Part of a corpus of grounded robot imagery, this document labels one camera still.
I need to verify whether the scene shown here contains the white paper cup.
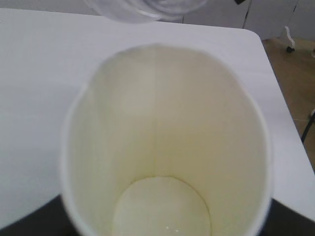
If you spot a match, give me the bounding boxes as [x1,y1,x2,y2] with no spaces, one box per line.
[60,43,273,236]

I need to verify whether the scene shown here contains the white caster leg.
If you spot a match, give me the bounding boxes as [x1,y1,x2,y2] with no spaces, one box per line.
[284,26,295,53]

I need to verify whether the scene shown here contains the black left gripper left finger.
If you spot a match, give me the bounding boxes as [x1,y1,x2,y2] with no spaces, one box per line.
[0,196,74,236]

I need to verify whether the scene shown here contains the clear green-label water bottle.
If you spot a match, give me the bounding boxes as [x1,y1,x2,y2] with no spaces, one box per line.
[85,0,206,24]

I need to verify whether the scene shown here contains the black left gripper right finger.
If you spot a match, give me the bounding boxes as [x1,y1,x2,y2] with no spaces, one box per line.
[260,199,315,236]

